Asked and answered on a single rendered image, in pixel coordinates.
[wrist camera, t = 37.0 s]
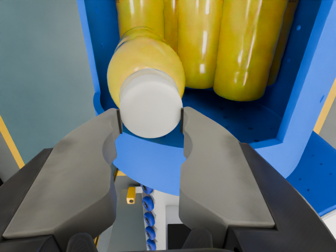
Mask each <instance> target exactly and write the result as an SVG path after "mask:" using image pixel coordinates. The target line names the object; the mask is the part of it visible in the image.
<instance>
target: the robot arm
mask: <svg viewBox="0 0 336 252"><path fill-rule="evenodd" d="M180 132H181V133H183V135H184V145H183V155H184V157H185V158H186V160H185V161H184V162H183V163H182V165H181V167H180V184H179V209H178V216H179V219H180V221H181V222H182V223H183V224H184V225H186V226H187V227H188V228H190V229H191V232H190V233H189V235H188V237H187V239H186V241H185V243H184V245H183V246H182V248H181V249H166V250H144V251H122V252H336V239H335V237H334V236H333V234H332V233H331V231H330V230H329V228H328V227H327V225H326V224H325V223H324V221H323V220H322V218H321V217H320V216H319V215H318V213H317V212H316V211H315V209H314V208H313V207H312V206H311V205H310V204H309V202H308V201H307V200H306V199H305V198H304V197H303V196H302V195H301V194H300V193H299V192H298V191H297V190H296V189H295V188H294V187H293V186H292V185H291V184H290V183H289V182H288V181H287V180H286V179H285V178H284V177H283V176H282V175H281V174H280V173H279V172H278V171H277V170H276V169H275V168H274V167H273V166H271V165H270V164H269V163H268V162H267V161H266V160H265V159H264V158H263V157H262V156H261V155H260V154H259V153H258V152H257V151H256V150H255V149H254V148H253V147H252V146H251V145H249V144H248V143H241V142H240V141H239V140H238V139H237V138H235V137H234V136H233V135H232V134H231V133H230V132H229V131H228V130H227V129H225V128H224V127H223V126H221V125H220V124H218V123H217V122H215V121H214V120H212V119H210V118H208V117H207V116H205V115H203V114H202V113H200V112H198V111H197V110H195V109H193V108H192V107H189V106H186V107H181V119H180ZM120 134H123V122H122V119H121V113H120V109H116V108H110V109H108V110H106V111H105V112H103V113H101V114H99V115H98V116H96V117H94V118H92V119H91V120H89V121H87V122H86V123H84V124H82V125H80V126H79V127H77V128H76V129H74V130H73V131H71V132H70V133H69V134H67V135H66V136H65V137H64V138H63V139H61V140H60V141H59V142H58V143H57V144H56V145H55V146H54V147H53V148H44V149H43V150H42V151H41V152H39V153H38V154H37V155H36V156H35V157H34V158H32V159H31V160H30V161H29V162H28V163H27V164H26V165H24V166H23V167H22V168H21V169H20V170H19V171H17V172H16V173H15V174H14V175H13V176H12V177H10V178H9V179H8V180H7V181H6V182H5V183H3V184H2V185H1V186H0V252H98V250H97V248H96V245H95V243H94V241H93V239H95V238H96V237H97V236H100V235H101V234H102V233H103V232H104V231H105V230H107V229H108V228H109V227H110V226H111V225H112V224H113V223H114V222H115V220H116V213H117V194H116V189H115V184H114V179H113V173H112V168H111V164H112V163H113V161H114V160H115V159H116V158H117V150H116V144H115V141H116V139H117V138H118V137H119V135H120Z"/></svg>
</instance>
